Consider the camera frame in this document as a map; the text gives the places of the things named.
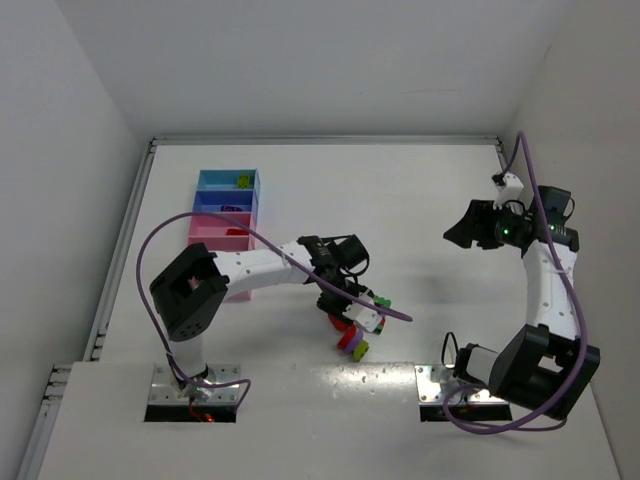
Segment red and green lego block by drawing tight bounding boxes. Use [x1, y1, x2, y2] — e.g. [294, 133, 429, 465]
[328, 315, 349, 332]

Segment multicolour lego block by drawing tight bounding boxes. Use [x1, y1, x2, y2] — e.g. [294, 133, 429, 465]
[373, 296, 392, 335]

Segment purple flower lego brick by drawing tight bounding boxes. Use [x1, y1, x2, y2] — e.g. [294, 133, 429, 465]
[220, 205, 244, 212]

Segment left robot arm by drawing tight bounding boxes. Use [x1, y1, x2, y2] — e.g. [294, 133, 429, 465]
[150, 235, 374, 385]

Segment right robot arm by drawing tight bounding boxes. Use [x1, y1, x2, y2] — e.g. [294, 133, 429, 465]
[443, 186, 600, 420]

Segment red half round lego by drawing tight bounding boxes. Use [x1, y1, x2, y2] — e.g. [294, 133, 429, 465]
[337, 325, 357, 350]

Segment purple half round lego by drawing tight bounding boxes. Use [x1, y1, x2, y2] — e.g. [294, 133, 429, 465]
[344, 329, 363, 354]

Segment lime small lego brick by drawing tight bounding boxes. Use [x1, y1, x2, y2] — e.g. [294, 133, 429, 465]
[351, 340, 369, 362]

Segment upper pink bin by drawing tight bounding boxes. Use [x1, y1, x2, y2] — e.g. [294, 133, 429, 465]
[188, 212, 255, 238]

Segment dark blue bin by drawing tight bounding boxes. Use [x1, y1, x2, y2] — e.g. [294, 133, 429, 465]
[192, 190, 259, 213]

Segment light blue bin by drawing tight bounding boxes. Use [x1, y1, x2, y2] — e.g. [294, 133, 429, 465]
[197, 169, 260, 192]

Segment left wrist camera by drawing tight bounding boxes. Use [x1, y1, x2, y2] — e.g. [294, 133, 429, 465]
[343, 303, 384, 333]

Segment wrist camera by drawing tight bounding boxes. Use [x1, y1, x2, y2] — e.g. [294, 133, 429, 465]
[492, 172, 524, 209]
[343, 303, 384, 333]

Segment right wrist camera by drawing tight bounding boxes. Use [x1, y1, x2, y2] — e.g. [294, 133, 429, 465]
[492, 172, 524, 209]

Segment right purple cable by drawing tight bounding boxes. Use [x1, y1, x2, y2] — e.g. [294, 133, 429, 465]
[442, 131, 589, 435]

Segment purple cable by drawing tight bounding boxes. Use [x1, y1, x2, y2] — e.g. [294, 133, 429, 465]
[442, 131, 589, 435]
[136, 211, 414, 401]

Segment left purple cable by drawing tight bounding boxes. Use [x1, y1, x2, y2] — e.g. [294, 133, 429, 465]
[136, 211, 414, 401]

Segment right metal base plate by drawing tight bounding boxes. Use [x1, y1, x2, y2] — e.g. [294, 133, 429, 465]
[414, 364, 508, 407]

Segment metal base plate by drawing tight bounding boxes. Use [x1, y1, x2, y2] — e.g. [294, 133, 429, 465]
[148, 364, 241, 407]
[414, 364, 508, 407]

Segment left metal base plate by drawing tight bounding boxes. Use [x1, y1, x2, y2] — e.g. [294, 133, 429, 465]
[148, 364, 241, 407]

